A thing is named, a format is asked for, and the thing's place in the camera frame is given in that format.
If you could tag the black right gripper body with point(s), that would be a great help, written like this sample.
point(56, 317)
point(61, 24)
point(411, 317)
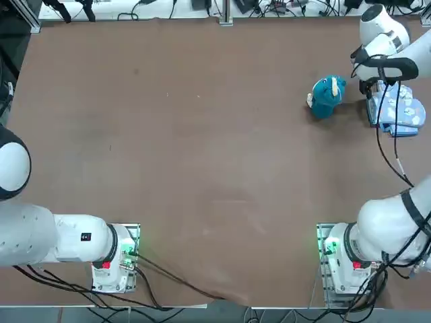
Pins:
point(368, 87)

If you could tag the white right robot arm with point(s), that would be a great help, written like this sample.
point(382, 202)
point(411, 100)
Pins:
point(373, 228)

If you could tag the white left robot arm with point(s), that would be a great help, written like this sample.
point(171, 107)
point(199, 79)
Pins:
point(27, 235)

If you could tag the small blue plush doll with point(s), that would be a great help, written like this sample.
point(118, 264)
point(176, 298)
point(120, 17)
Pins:
point(324, 101)

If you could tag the black power adapter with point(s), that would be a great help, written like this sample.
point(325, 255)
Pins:
point(201, 4)

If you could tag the black stand leg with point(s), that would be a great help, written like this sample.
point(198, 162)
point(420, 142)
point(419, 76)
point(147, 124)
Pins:
point(88, 9)
point(62, 9)

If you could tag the aluminium frame post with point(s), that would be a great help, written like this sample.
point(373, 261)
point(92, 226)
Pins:
point(226, 13)

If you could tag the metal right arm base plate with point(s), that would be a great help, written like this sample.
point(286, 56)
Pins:
point(321, 286)

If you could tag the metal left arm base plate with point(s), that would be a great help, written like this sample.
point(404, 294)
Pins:
point(135, 232)

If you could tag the aluminium frame profile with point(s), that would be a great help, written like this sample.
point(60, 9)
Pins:
point(25, 15)

